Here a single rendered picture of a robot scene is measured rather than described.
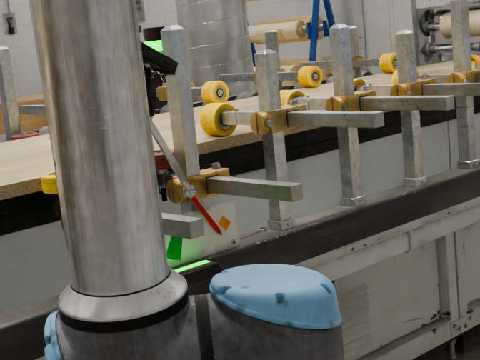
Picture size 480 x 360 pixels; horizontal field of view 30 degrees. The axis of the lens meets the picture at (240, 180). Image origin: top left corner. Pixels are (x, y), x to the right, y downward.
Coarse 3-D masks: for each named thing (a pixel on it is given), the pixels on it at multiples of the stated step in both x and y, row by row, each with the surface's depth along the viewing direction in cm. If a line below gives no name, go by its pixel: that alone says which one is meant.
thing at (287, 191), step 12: (168, 180) 193; (216, 180) 181; (228, 180) 179; (240, 180) 177; (252, 180) 176; (264, 180) 175; (216, 192) 182; (228, 192) 179; (240, 192) 176; (252, 192) 174; (264, 192) 171; (276, 192) 169; (288, 192) 167; (300, 192) 167
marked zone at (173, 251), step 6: (174, 240) 179; (180, 240) 180; (168, 246) 178; (174, 246) 179; (180, 246) 180; (168, 252) 178; (174, 252) 179; (180, 252) 180; (168, 258) 178; (174, 258) 179; (180, 258) 180
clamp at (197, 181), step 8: (224, 168) 188; (176, 176) 183; (192, 176) 181; (200, 176) 182; (208, 176) 184; (168, 184) 182; (176, 184) 180; (192, 184) 181; (200, 184) 182; (168, 192) 182; (176, 192) 180; (200, 192) 183; (176, 200) 181; (184, 200) 181
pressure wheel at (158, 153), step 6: (156, 150) 196; (156, 156) 192; (162, 156) 192; (174, 156) 194; (156, 162) 192; (162, 162) 192; (168, 162) 193; (156, 168) 193; (162, 168) 193; (168, 168) 193; (162, 192) 197; (162, 198) 197
